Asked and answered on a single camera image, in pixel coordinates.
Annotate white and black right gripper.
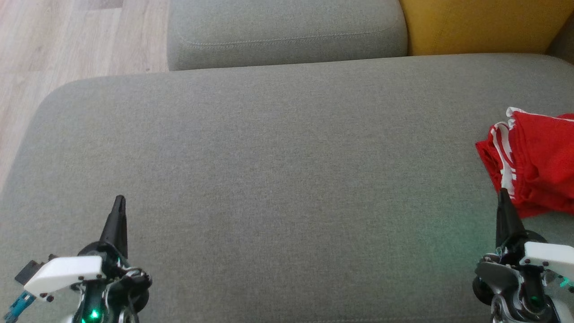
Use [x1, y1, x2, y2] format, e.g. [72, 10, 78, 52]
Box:
[473, 188, 574, 323]

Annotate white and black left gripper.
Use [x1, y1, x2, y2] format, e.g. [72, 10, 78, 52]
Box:
[24, 196, 152, 323]

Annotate red number 23 jersey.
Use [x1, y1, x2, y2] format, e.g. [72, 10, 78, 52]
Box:
[475, 120, 574, 219]

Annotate red shorts with white trim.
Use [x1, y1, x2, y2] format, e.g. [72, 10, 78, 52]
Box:
[506, 107, 574, 212]

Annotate large grey sofa seat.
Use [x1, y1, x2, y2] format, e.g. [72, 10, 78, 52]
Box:
[0, 53, 574, 323]

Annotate yellow sofa cushion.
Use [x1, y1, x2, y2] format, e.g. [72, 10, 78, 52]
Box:
[398, 0, 574, 57]

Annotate teal left camera cable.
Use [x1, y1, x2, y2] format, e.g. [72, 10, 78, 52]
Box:
[2, 290, 37, 323]

